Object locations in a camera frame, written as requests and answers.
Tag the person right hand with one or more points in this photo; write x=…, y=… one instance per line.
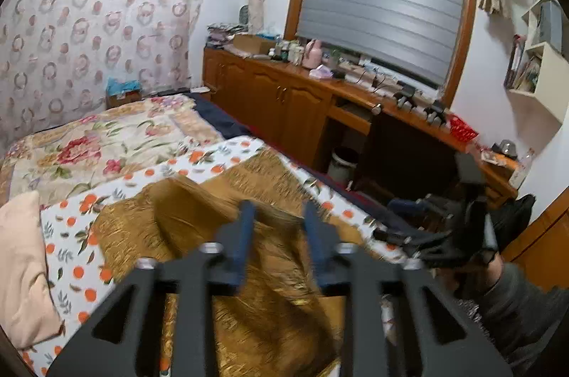
x=467, y=267

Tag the floral quilt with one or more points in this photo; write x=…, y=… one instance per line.
x=80, y=155

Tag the cardboard box on cabinet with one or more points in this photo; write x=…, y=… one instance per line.
x=253, y=44

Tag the orange print bed sheet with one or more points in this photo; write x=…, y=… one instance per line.
x=78, y=276

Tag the red basket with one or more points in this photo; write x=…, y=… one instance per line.
x=460, y=130

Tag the circle patterned wall curtain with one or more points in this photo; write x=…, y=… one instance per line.
x=57, y=56

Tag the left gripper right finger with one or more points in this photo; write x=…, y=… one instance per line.
x=398, y=322

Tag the stack of papers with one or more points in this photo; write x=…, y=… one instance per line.
x=222, y=33

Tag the wooden sideboard cabinet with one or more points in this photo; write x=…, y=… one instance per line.
x=399, y=153

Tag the white wall shelf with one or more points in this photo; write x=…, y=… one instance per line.
x=537, y=70

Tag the blue item box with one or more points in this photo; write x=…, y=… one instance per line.
x=120, y=93

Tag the pink kettle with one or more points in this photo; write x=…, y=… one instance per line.
x=312, y=55

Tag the pink pillow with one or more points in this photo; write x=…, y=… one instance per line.
x=28, y=313

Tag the brown gold patterned garment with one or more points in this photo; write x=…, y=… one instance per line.
x=278, y=323

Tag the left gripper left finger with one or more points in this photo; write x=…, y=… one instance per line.
x=122, y=336

